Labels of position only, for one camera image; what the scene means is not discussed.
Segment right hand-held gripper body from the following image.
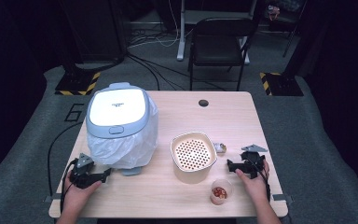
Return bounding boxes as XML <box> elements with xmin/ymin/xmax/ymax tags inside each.
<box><xmin>241</xmin><ymin>144</ymin><xmax>269</xmax><ymax>180</ymax></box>

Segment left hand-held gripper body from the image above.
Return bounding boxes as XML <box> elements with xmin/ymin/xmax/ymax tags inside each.
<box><xmin>69</xmin><ymin>152</ymin><xmax>105</xmax><ymax>189</ymax></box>

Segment small wrapper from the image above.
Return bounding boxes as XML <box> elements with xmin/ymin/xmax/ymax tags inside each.
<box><xmin>213</xmin><ymin>142</ymin><xmax>227</xmax><ymax>154</ymax></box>

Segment white plastic trash bag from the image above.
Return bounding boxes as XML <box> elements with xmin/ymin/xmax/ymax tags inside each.
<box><xmin>87</xmin><ymin>92</ymin><xmax>159</xmax><ymax>171</ymax></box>

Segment clear plastic cup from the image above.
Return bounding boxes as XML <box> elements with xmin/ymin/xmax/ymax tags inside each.
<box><xmin>210</xmin><ymin>178</ymin><xmax>234</xmax><ymax>206</ymax></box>

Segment beige strainer basket container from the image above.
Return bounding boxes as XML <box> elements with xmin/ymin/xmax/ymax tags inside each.
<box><xmin>170</xmin><ymin>131</ymin><xmax>218</xmax><ymax>185</ymax></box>

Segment blue-grey pedal trash can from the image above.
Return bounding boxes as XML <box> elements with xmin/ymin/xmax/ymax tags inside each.
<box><xmin>85</xmin><ymin>81</ymin><xmax>159</xmax><ymax>177</ymax></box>

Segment person's left hand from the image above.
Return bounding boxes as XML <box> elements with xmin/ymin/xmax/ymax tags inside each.
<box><xmin>62</xmin><ymin>174</ymin><xmax>103</xmax><ymax>213</ymax></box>

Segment person's right hand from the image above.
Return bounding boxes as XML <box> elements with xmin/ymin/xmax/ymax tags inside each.
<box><xmin>235</xmin><ymin>160</ymin><xmax>270</xmax><ymax>203</ymax></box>

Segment red food scraps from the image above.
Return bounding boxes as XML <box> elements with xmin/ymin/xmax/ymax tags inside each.
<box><xmin>213</xmin><ymin>186</ymin><xmax>228</xmax><ymax>200</ymax></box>

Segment hazard-striped stand base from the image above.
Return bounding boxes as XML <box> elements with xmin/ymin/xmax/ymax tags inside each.
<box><xmin>259</xmin><ymin>72</ymin><xmax>305</xmax><ymax>97</ymax></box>
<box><xmin>54</xmin><ymin>71</ymin><xmax>102</xmax><ymax>97</ymax></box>

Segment black folding chair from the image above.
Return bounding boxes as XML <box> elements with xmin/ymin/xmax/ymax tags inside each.
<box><xmin>187</xmin><ymin>17</ymin><xmax>259</xmax><ymax>91</ymax></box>

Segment dark cabinet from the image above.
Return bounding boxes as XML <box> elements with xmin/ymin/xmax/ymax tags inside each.
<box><xmin>59</xmin><ymin>0</ymin><xmax>129</xmax><ymax>63</ymax></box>

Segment right hand-held gripper cable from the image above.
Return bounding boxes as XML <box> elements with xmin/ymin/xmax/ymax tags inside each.
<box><xmin>245</xmin><ymin>153</ymin><xmax>272</xmax><ymax>203</ymax></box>

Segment hand-held gripper cable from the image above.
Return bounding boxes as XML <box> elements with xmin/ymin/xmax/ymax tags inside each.
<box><xmin>59</xmin><ymin>158</ymin><xmax>79</xmax><ymax>216</ymax></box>
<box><xmin>245</xmin><ymin>153</ymin><xmax>272</xmax><ymax>203</ymax></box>

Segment left hand-held gripper cable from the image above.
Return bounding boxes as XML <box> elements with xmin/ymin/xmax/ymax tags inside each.
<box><xmin>59</xmin><ymin>158</ymin><xmax>79</xmax><ymax>216</ymax></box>

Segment grey table corner bracket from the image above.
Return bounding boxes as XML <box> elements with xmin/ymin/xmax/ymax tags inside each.
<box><xmin>44</xmin><ymin>193</ymin><xmax>67</xmax><ymax>203</ymax></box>
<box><xmin>272</xmin><ymin>193</ymin><xmax>294</xmax><ymax>204</ymax></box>

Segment bundle of floor cables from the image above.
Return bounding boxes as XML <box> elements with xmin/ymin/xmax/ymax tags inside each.
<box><xmin>125</xmin><ymin>27</ymin><xmax>227</xmax><ymax>91</ymax></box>

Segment white desk frame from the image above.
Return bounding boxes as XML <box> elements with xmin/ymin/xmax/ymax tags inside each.
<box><xmin>176</xmin><ymin>0</ymin><xmax>258</xmax><ymax>65</ymax></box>

